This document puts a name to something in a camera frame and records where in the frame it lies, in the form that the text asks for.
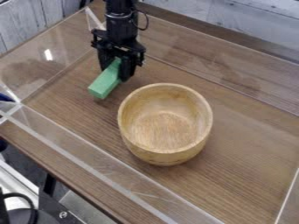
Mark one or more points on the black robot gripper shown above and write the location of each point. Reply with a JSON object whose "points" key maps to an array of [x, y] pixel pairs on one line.
{"points": [[117, 43]]}

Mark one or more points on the black table leg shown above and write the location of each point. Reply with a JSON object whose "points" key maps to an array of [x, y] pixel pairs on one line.
{"points": [[50, 184]]}

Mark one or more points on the brown wooden bowl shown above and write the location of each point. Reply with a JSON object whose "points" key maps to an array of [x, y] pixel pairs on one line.
{"points": [[165, 121]]}

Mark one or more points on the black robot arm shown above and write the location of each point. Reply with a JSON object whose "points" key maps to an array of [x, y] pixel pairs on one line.
{"points": [[122, 7]]}

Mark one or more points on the metal plate with screw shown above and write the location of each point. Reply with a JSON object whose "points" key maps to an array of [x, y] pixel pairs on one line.
{"points": [[54, 212]]}

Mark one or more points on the clear acrylic front wall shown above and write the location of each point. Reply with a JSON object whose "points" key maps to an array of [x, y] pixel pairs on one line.
{"points": [[109, 183]]}

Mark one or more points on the green rectangular block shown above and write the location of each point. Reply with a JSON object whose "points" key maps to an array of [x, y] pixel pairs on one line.
{"points": [[108, 81]]}

